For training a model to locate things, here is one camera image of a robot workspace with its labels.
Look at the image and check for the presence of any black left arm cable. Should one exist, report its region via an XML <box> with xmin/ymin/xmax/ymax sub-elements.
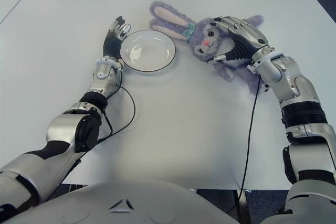
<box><xmin>98</xmin><ymin>70</ymin><xmax>137</xmax><ymax>141</ymax></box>

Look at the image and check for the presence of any grey table leg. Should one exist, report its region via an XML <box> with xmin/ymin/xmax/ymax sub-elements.
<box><xmin>236</xmin><ymin>189</ymin><xmax>250</xmax><ymax>224</ymax></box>

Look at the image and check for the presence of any white plate with black rim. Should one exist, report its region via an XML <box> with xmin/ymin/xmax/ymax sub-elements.
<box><xmin>120</xmin><ymin>29</ymin><xmax>176</xmax><ymax>74</ymax></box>

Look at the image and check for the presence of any purple plush bunny doll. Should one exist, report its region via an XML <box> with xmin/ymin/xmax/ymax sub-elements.
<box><xmin>149</xmin><ymin>0</ymin><xmax>265</xmax><ymax>95</ymax></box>

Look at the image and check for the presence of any grey robot torso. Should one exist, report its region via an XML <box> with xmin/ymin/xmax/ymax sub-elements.
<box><xmin>0</xmin><ymin>180</ymin><xmax>239</xmax><ymax>224</ymax></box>

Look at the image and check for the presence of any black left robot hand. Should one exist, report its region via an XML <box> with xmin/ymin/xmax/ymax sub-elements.
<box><xmin>102</xmin><ymin>16</ymin><xmax>131</xmax><ymax>61</ymax></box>

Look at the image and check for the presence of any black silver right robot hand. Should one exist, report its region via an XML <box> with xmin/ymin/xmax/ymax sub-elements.
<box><xmin>207</xmin><ymin>15</ymin><xmax>276</xmax><ymax>65</ymax></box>

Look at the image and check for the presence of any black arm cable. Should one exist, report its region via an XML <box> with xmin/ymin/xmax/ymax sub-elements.
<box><xmin>237</xmin><ymin>76</ymin><xmax>262</xmax><ymax>209</ymax></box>
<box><xmin>98</xmin><ymin>70</ymin><xmax>137</xmax><ymax>141</ymax></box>

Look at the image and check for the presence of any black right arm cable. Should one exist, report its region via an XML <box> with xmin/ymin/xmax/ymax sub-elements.
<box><xmin>237</xmin><ymin>76</ymin><xmax>262</xmax><ymax>209</ymax></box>

